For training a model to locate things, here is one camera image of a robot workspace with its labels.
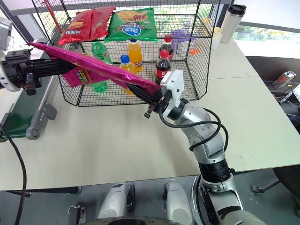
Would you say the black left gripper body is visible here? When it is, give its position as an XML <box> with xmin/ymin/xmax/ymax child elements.
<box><xmin>1</xmin><ymin>49</ymin><xmax>42</xmax><ymax>96</ymax></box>

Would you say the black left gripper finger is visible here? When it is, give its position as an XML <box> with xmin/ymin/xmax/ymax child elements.
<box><xmin>30</xmin><ymin>58</ymin><xmax>72</xmax><ymax>68</ymax></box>
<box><xmin>32</xmin><ymin>66</ymin><xmax>78</xmax><ymax>77</ymax></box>

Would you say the red chips bag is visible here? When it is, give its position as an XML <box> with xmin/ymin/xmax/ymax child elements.
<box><xmin>58</xmin><ymin>11</ymin><xmax>94</xmax><ymax>46</ymax></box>
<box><xmin>88</xmin><ymin>6</ymin><xmax>116</xmax><ymax>41</ymax></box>

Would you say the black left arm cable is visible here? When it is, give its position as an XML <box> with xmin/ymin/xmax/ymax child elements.
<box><xmin>0</xmin><ymin>125</ymin><xmax>28</xmax><ymax>225</ymax></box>

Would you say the purple plastic stool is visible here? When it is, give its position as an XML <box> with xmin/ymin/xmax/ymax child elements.
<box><xmin>170</xmin><ymin>29</ymin><xmax>192</xmax><ymax>55</ymax></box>

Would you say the green soda bottle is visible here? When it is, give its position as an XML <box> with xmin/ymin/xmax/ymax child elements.
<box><xmin>90</xmin><ymin>41</ymin><xmax>113</xmax><ymax>93</ymax></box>

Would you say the magenta snack bag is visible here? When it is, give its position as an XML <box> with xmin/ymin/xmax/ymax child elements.
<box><xmin>27</xmin><ymin>41</ymin><xmax>164</xmax><ymax>95</ymax></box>

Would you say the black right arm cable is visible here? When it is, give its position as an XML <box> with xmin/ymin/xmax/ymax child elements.
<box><xmin>158</xmin><ymin>106</ymin><xmax>229</xmax><ymax>151</ymax></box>

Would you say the red plastic stick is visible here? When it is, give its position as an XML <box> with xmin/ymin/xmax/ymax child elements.
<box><xmin>41</xmin><ymin>0</ymin><xmax>64</xmax><ymax>34</ymax></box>

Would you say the orange soda bottle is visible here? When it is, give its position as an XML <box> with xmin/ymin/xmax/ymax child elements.
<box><xmin>119</xmin><ymin>54</ymin><xmax>138</xmax><ymax>95</ymax></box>
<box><xmin>127</xmin><ymin>38</ymin><xmax>144</xmax><ymax>73</ymax></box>

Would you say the green chips bag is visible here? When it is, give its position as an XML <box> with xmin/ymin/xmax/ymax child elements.
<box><xmin>104</xmin><ymin>7</ymin><xmax>159</xmax><ymax>44</ymax></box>

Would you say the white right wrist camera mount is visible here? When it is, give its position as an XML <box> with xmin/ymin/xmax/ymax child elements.
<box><xmin>160</xmin><ymin>69</ymin><xmax>184</xmax><ymax>113</ymax></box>

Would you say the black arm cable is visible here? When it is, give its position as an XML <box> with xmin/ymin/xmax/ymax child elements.
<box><xmin>158</xmin><ymin>106</ymin><xmax>229</xmax><ymax>151</ymax></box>
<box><xmin>0</xmin><ymin>125</ymin><xmax>28</xmax><ymax>225</ymax></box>

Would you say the silver rounded robot leg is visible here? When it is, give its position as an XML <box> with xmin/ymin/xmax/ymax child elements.
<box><xmin>162</xmin><ymin>179</ymin><xmax>195</xmax><ymax>225</ymax></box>
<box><xmin>97</xmin><ymin>182</ymin><xmax>136</xmax><ymax>221</ymax></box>

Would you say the cola bottle red cap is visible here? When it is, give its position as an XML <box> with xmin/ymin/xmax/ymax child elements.
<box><xmin>159</xmin><ymin>34</ymin><xmax>175</xmax><ymax>62</ymax></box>
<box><xmin>155</xmin><ymin>49</ymin><xmax>173</xmax><ymax>85</ymax></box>

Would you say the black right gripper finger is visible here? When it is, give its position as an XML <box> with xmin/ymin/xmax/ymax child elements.
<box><xmin>126</xmin><ymin>82</ymin><xmax>164</xmax><ymax>99</ymax></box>
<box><xmin>130</xmin><ymin>86</ymin><xmax>157</xmax><ymax>105</ymax></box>

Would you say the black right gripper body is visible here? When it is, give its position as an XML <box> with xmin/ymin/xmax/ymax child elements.
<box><xmin>143</xmin><ymin>90</ymin><xmax>172</xmax><ymax>119</ymax></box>

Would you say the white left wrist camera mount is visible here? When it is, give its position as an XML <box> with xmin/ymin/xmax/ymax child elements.
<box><xmin>0</xmin><ymin>16</ymin><xmax>21</xmax><ymax>92</ymax></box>

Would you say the grey device orange label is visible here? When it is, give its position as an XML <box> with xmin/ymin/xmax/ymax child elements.
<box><xmin>271</xmin><ymin>70</ymin><xmax>297</xmax><ymax>90</ymax></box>

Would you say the green conveyor belt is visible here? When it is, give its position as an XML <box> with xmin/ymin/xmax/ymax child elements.
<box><xmin>0</xmin><ymin>38</ymin><xmax>58</xmax><ymax>143</ymax></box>

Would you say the black chair base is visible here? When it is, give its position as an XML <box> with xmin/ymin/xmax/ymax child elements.
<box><xmin>251</xmin><ymin>164</ymin><xmax>300</xmax><ymax>195</ymax></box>

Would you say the metal clamp bracket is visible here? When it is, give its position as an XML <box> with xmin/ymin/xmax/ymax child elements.
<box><xmin>67</xmin><ymin>204</ymin><xmax>85</xmax><ymax>225</ymax></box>

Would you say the white thermos black lid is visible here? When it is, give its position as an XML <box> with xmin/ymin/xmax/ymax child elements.
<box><xmin>219</xmin><ymin>4</ymin><xmax>247</xmax><ymax>44</ymax></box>

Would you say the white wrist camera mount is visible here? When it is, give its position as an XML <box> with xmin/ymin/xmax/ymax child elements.
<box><xmin>0</xmin><ymin>16</ymin><xmax>21</xmax><ymax>92</ymax></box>
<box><xmin>160</xmin><ymin>69</ymin><xmax>184</xmax><ymax>113</ymax></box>

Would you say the black wire rack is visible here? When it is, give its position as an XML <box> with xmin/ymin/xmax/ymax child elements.
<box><xmin>30</xmin><ymin>0</ymin><xmax>221</xmax><ymax>108</ymax></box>

